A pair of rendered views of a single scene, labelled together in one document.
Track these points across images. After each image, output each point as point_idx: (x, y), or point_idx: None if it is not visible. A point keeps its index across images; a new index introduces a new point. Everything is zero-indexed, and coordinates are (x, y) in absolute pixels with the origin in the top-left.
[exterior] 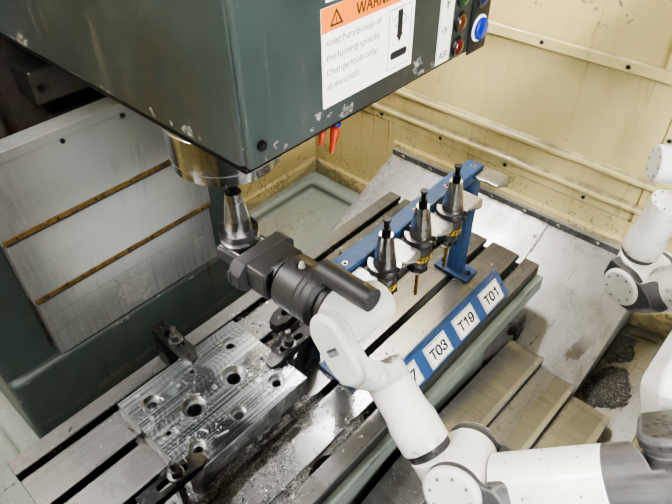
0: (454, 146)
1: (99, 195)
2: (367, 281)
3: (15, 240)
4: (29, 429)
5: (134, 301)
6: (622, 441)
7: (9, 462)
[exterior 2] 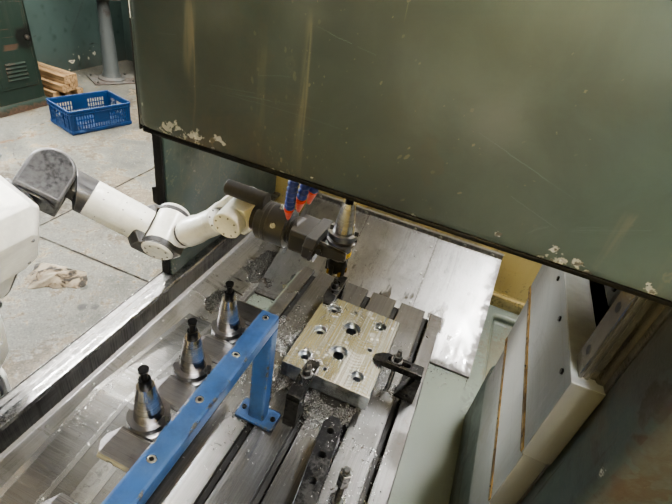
0: None
1: (527, 340)
2: (235, 219)
3: (528, 293)
4: None
5: (480, 435)
6: (80, 189)
7: (441, 318)
